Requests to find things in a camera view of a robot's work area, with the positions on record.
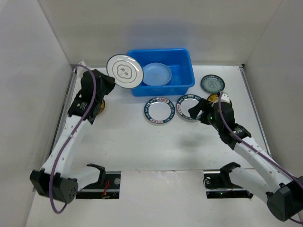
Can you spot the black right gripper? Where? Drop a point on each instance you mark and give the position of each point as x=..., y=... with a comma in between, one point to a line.
x=204, y=113

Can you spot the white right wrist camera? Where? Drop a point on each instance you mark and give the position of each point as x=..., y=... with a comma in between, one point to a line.
x=224, y=97

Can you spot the yellow patterned plate right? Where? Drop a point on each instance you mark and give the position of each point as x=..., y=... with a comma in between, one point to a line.
x=213, y=98

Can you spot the blue plastic bin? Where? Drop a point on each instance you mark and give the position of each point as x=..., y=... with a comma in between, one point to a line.
x=179, y=62

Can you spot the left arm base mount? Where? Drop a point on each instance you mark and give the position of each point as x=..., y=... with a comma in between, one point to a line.
x=107, y=186

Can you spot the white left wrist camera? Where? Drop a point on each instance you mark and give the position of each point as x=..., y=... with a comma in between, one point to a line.
x=81, y=64

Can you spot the yellow patterned plate left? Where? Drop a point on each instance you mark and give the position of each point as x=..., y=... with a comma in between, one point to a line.
x=103, y=104

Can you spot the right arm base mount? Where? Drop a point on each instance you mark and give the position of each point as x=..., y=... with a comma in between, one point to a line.
x=219, y=186

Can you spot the white plate thin green rim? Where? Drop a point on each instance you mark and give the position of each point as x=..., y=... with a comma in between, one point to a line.
x=126, y=71

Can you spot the light blue plastic plate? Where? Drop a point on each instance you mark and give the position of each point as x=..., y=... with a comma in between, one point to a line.
x=156, y=74

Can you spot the celadon blue pattern plate right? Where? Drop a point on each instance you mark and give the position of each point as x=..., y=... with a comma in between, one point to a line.
x=212, y=84

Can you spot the green rim plate right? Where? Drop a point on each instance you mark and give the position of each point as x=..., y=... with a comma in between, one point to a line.
x=184, y=103

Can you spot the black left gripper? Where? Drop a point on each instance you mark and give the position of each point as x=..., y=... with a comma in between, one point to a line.
x=110, y=81

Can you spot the yellow patterned plate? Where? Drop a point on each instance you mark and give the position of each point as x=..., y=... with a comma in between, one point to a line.
x=213, y=98
x=103, y=104

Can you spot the green rim plate left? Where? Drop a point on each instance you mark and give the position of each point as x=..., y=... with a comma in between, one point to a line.
x=159, y=110

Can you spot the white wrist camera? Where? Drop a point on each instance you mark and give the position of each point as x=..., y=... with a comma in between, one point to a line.
x=224, y=97
x=81, y=64

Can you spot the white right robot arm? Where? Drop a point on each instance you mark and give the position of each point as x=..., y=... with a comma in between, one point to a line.
x=281, y=191

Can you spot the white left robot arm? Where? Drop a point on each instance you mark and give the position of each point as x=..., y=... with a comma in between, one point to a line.
x=54, y=179

